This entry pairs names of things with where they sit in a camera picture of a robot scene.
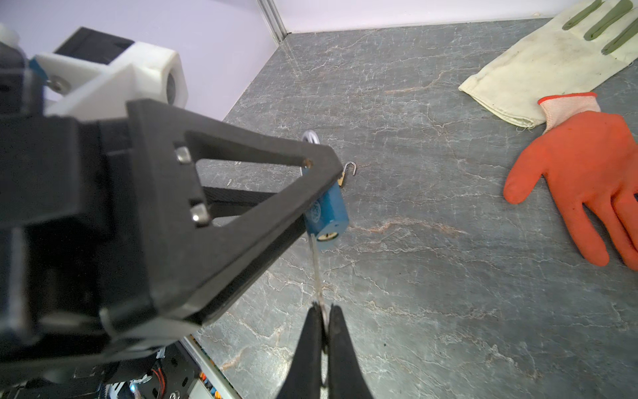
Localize large blue padlock key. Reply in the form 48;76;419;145
309;234;329;333

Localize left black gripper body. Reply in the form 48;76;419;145
1;114;150;374

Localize large blue padlock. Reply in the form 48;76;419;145
300;129;351;251

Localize brass padlock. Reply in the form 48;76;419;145
337;161;357;188

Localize cream work glove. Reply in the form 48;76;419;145
459;1;637;128

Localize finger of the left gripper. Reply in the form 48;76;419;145
99;100;341;339

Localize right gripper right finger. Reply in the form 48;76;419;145
327;306;373;399

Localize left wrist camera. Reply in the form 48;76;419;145
29;27;189;121

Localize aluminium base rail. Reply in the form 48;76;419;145
179;336;241;398

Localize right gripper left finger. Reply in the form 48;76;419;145
277;304;324;399

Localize red rubber glove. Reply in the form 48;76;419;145
503;92;637;270

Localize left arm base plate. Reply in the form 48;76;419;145
99;343;200;399

